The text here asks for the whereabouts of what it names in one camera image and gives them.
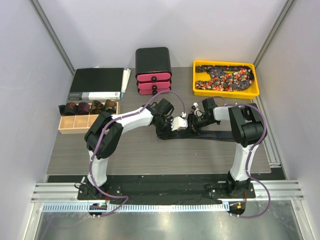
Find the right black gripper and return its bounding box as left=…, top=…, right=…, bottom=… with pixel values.
left=178, top=112, right=215, bottom=138

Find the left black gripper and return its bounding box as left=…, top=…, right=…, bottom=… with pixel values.
left=153, top=116, right=177, bottom=140

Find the blue brown striped tie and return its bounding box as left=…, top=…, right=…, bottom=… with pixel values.
left=158, top=129, right=235, bottom=142

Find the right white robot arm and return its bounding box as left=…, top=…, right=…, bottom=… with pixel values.
left=188, top=98, right=267, bottom=198

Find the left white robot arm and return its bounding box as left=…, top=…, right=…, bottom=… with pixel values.
left=84, top=98, right=174, bottom=200

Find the black pink drawer box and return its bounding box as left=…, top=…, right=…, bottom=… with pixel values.
left=135, top=47, right=172, bottom=95

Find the colourful floral tie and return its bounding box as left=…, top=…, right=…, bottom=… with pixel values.
left=194, top=65, right=255, bottom=92

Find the yellow plastic tray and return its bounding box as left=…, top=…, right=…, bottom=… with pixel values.
left=192, top=60, right=260, bottom=100

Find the rolled brown patterned tie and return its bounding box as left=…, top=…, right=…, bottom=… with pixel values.
left=89, top=100, right=104, bottom=115

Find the rolled navy striped tie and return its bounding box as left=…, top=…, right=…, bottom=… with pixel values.
left=77, top=102, right=91, bottom=116

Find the black flat box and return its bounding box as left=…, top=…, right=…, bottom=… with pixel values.
left=68, top=67, right=124, bottom=101

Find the wooden compartment organizer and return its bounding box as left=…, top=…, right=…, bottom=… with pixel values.
left=58, top=101, right=120, bottom=134

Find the rolled red dark tie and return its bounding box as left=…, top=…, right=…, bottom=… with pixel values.
left=58, top=102, right=78, bottom=117

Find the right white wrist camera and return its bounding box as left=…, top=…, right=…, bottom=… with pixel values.
left=190, top=102, right=200, bottom=113

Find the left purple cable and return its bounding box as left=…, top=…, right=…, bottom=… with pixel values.
left=87, top=90, right=187, bottom=201

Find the purple cable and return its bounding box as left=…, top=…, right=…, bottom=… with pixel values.
left=87, top=90, right=187, bottom=201
left=193, top=96, right=271, bottom=220

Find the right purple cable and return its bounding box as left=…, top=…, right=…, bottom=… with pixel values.
left=193, top=96, right=271, bottom=220

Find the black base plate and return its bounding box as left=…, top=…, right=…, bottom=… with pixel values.
left=74, top=174, right=256, bottom=206

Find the white slotted cable duct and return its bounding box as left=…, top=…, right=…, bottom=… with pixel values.
left=42, top=202, right=230, bottom=213

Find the aluminium frame rail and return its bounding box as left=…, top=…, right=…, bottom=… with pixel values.
left=31, top=182, right=79, bottom=203

